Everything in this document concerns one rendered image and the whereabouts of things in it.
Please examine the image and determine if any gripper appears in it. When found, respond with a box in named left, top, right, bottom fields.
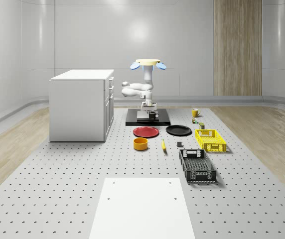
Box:
left=140, top=101, right=157, bottom=113

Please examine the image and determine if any red plate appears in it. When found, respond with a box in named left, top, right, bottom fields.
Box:
left=133, top=126, right=160, bottom=138

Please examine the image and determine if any black plate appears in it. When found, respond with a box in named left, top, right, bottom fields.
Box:
left=165, top=124, right=193, bottom=137

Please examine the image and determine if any yellow bowl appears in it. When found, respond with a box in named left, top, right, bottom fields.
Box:
left=133, top=137, right=149, bottom=151

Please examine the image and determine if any drone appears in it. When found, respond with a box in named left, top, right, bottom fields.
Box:
left=130, top=58, right=167, bottom=71

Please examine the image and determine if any white cabinet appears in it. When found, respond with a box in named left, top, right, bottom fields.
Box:
left=49, top=69, right=115, bottom=143

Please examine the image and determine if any yellow basket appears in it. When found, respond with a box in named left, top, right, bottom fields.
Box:
left=195, top=128, right=228, bottom=153

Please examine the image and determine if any dark grey basket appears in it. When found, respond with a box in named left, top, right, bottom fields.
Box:
left=178, top=148, right=218, bottom=184

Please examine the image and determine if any white board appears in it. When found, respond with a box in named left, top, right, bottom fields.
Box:
left=88, top=177, right=196, bottom=239

